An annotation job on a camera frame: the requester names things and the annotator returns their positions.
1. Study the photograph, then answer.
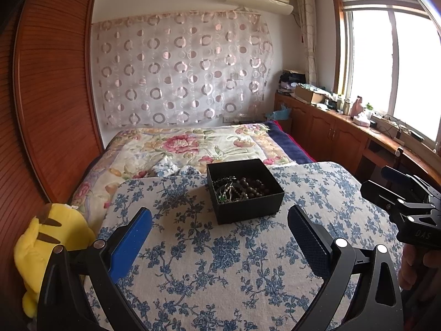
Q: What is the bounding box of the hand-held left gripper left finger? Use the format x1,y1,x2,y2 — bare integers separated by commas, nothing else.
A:
36,207,153,331

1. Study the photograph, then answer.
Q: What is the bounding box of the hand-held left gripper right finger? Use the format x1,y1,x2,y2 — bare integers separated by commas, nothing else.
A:
287,204,404,331

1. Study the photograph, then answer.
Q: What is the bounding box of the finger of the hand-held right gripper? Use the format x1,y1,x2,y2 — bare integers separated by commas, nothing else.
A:
360,180,407,214
381,165,431,197

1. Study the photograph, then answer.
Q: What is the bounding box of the black jewelry box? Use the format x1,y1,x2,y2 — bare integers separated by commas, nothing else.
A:
206,159,285,226

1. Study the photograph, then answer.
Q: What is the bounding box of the silver flower hairpin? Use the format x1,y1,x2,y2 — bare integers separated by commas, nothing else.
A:
212,176,238,204

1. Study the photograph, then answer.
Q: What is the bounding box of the person's right hand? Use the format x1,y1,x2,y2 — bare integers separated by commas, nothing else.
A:
398,244,428,292

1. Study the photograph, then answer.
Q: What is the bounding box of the white power strip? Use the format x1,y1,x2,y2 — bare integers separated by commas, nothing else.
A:
370,114,424,142

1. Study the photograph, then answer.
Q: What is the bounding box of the wooden cabinet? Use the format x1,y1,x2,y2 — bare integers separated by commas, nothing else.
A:
274,91,441,194

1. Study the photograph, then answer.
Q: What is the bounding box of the pink bottle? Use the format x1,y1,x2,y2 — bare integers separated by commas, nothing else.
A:
351,96,366,116

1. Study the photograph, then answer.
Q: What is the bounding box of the crumpled blue floral fabric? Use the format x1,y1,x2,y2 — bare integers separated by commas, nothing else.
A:
152,157,204,180

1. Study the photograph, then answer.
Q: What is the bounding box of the yellow plush toy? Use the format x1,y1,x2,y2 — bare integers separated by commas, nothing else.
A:
14,203,97,318

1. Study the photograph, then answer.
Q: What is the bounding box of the blue floral tablecloth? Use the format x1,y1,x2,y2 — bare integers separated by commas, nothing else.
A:
83,160,405,331

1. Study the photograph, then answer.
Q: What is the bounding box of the floral quilt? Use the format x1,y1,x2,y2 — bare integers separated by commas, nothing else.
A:
69,124,300,221

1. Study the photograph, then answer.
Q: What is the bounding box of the navy blanket with red edge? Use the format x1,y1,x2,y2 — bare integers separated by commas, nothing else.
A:
265,121,316,164

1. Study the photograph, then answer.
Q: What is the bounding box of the cardboard box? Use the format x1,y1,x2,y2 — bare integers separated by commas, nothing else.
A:
294,86,331,105

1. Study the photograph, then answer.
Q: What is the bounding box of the window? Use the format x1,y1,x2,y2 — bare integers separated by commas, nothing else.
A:
332,0,441,152

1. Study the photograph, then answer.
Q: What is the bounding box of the light blue plastic bag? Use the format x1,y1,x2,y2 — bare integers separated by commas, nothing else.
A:
265,103,292,121

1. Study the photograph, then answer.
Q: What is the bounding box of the pile of clothes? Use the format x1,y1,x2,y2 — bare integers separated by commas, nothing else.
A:
278,71,307,94

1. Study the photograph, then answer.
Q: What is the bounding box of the beige patterned window curtain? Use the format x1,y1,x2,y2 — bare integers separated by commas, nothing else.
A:
296,0,318,85

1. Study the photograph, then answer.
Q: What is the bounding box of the wooden wardrobe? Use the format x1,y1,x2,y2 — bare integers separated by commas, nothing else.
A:
0,0,104,204

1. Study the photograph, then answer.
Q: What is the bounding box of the sheer circle-patterned curtain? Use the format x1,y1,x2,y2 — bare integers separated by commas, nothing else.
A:
91,10,274,128

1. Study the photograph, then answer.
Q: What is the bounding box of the dark brown bead bracelet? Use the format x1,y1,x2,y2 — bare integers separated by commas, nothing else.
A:
229,177,273,201

